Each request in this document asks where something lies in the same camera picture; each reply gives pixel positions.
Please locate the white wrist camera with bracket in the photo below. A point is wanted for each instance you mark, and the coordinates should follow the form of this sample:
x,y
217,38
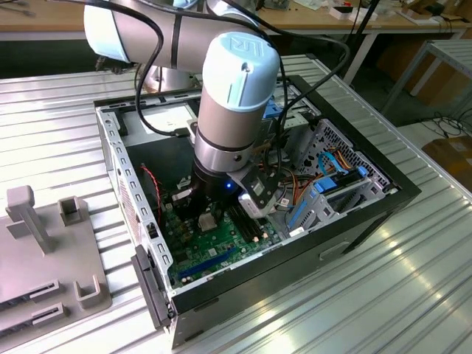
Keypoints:
x,y
258,206

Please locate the brown cardboard piece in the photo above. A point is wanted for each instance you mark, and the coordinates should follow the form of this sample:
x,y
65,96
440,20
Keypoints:
x,y
416,13

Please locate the silver coin cell battery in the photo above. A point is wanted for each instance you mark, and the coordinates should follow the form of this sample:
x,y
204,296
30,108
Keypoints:
x,y
208,273

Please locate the grey metal drive cage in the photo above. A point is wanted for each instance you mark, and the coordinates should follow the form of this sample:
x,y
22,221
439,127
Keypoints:
x,y
295,127

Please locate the small white box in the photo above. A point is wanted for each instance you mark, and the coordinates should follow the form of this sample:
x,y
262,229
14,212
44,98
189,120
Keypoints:
x,y
344,14

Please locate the blue plastic drive latch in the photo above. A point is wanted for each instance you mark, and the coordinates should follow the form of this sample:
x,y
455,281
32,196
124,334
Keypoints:
x,y
272,110

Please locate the white four pin socket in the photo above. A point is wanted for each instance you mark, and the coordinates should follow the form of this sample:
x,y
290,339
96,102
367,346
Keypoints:
x,y
169,205

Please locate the blue expansion slot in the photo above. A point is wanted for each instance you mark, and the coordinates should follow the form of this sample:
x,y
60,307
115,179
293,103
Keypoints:
x,y
206,263

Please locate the grey metal frame table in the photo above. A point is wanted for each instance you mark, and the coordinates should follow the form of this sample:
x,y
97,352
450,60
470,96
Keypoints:
x,y
448,48

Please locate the grey parts rack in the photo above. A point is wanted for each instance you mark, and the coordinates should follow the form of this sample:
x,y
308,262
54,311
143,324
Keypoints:
x,y
37,265

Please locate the labelled brown cardboard box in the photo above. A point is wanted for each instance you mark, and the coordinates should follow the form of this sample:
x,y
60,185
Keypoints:
x,y
453,155

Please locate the grey power supply unit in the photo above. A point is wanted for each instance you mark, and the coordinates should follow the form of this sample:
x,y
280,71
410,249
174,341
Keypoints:
x,y
162,118

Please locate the large brown cardboard box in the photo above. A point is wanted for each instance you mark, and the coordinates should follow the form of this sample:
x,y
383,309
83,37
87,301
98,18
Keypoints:
x,y
439,79

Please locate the light wooden desk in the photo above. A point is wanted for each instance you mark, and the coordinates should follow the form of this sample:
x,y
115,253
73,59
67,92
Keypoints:
x,y
313,20

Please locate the black tripod stand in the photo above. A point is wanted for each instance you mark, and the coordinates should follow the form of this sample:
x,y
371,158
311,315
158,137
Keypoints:
x,y
354,44

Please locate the black PC case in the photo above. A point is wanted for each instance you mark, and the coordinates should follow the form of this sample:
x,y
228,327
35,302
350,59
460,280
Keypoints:
x,y
280,280

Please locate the grey metal disk bay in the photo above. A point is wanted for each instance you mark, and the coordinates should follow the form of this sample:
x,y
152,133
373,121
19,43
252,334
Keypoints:
x,y
343,208

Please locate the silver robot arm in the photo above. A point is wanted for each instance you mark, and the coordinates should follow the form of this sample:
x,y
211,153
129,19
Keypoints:
x,y
236,92

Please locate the hard disk in blue carrier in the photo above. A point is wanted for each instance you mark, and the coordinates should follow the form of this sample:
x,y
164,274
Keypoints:
x,y
326,184

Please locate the green motherboard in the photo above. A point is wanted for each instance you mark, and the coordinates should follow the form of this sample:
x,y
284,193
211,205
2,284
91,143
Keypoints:
x,y
221,250

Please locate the blue plastic carrier rail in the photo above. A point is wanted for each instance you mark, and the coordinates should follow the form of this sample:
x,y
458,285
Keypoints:
x,y
296,215

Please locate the silver CPU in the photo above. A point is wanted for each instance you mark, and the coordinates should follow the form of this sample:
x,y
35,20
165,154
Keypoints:
x,y
207,222

